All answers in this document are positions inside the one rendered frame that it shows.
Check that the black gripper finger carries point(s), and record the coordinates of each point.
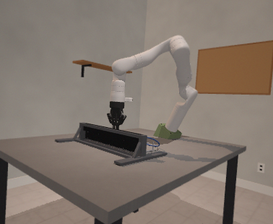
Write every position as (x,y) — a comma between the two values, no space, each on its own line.
(120,121)
(111,119)

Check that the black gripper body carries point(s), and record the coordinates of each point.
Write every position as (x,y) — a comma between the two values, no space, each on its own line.
(117,107)

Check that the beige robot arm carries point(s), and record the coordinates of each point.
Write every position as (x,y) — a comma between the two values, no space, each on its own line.
(180,51)

